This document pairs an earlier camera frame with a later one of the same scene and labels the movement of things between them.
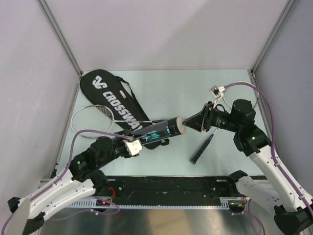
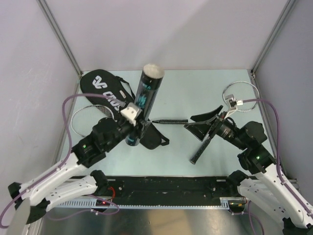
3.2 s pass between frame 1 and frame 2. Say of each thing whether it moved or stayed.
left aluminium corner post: stayed
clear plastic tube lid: moved
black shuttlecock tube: moved
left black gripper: moved
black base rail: stayed
